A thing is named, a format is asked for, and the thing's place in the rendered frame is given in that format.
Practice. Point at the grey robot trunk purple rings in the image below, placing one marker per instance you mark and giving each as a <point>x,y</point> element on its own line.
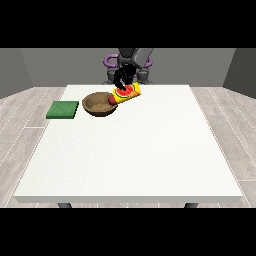
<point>111,74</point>

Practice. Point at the green square pad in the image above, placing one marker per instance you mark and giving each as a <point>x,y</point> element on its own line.
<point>62,110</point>

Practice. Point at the dark table leg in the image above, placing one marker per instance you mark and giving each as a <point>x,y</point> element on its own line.
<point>64,205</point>
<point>191,205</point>

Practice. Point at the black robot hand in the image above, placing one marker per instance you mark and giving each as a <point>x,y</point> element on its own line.
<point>124,76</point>

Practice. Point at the brown wooden bowl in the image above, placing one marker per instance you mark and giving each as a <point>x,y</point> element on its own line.
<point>96,106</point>

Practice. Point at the yellow cup with melon print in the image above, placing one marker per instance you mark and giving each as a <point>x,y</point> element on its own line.
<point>132,93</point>

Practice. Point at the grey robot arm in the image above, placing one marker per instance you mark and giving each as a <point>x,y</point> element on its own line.
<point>143,56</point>

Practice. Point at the small red ball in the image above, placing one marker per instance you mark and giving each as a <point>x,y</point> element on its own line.
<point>112,100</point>

